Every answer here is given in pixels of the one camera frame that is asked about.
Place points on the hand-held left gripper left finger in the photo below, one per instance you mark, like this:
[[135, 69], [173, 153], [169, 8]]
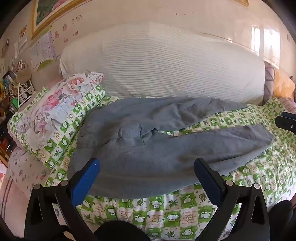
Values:
[[86, 180]]

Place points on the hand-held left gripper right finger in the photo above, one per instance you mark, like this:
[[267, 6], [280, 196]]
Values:
[[208, 179]]

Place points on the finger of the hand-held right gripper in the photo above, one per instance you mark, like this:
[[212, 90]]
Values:
[[286, 122]]

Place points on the grey pants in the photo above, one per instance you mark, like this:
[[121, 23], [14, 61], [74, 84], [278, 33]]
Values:
[[143, 162]]

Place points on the pink striped blanket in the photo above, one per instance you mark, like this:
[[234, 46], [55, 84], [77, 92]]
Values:
[[286, 103]]

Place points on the orange pillow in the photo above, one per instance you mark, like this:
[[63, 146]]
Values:
[[283, 84]]

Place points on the green patterned bed sheet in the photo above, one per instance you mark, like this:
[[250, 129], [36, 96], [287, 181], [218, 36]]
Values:
[[173, 208]]

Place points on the purple striped pillow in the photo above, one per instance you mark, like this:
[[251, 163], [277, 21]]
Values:
[[269, 78]]

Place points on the green patterned pillow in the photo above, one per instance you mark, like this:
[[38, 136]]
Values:
[[76, 125]]

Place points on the pink floral mattress cover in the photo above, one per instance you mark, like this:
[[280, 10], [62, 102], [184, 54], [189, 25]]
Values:
[[25, 171]]

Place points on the pink floral pillow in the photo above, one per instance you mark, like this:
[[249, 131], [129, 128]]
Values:
[[50, 104]]

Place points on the cluttered white shelf rack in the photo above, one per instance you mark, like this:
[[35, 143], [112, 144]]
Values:
[[20, 92]]

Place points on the white striped rolled quilt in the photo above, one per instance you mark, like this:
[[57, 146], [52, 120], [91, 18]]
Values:
[[173, 64]]

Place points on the gold framed painting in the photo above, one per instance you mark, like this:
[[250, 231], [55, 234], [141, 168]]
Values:
[[46, 11]]

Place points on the wall chart poster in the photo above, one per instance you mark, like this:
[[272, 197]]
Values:
[[44, 48]]

